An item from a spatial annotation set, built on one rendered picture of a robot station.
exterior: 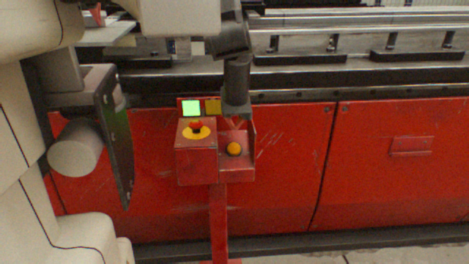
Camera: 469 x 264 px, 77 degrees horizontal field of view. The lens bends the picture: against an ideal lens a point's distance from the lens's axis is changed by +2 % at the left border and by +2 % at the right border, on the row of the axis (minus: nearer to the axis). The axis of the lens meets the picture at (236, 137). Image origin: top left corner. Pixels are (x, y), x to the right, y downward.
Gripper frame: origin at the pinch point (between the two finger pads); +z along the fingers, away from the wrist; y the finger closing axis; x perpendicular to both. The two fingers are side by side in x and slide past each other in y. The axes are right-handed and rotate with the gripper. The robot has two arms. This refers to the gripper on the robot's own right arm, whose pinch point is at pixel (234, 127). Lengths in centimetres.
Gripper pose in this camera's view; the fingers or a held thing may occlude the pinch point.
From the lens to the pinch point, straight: 73.2
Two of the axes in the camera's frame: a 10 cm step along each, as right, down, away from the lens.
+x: -10.0, 0.4, -0.8
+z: -0.3, 7.1, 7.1
